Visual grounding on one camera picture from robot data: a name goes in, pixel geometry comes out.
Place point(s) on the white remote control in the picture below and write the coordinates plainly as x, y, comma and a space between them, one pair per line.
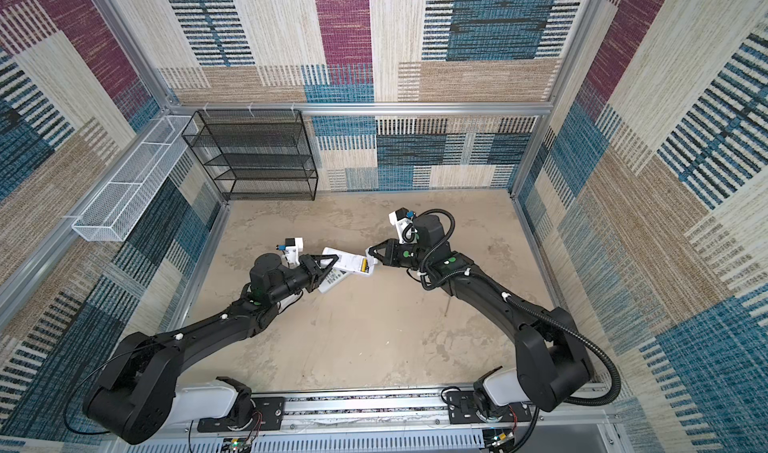
333, 278
352, 263

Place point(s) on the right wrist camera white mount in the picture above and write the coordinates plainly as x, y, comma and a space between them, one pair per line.
402, 220

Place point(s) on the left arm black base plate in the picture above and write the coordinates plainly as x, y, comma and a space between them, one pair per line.
256, 414

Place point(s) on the white wire mesh basket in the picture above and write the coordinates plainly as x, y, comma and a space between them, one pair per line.
118, 205

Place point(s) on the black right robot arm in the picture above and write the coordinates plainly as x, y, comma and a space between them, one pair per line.
554, 362

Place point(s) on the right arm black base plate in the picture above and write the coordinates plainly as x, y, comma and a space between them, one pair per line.
470, 407

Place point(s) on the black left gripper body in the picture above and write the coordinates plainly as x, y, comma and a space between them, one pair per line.
313, 276

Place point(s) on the black wire mesh shelf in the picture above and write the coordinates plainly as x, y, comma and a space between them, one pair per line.
254, 154

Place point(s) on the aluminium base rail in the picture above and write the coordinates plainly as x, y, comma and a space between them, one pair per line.
420, 419

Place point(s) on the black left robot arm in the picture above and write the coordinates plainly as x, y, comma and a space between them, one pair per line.
133, 395

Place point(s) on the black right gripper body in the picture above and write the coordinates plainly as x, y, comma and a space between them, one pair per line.
407, 255

